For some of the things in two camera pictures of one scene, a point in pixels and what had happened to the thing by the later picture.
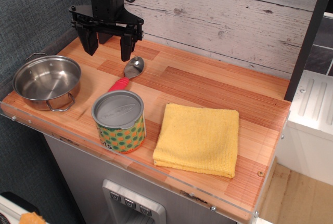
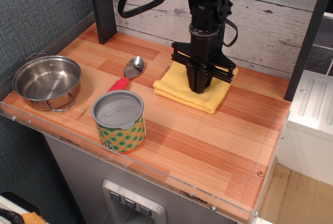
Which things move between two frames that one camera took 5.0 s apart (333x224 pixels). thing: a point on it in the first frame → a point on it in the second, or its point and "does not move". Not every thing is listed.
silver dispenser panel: (125, 206) does not move
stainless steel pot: (48, 81) does not move
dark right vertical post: (313, 34) does not move
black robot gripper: (107, 14) → (204, 49)
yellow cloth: (198, 139) → (175, 84)
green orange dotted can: (119, 115) does not move
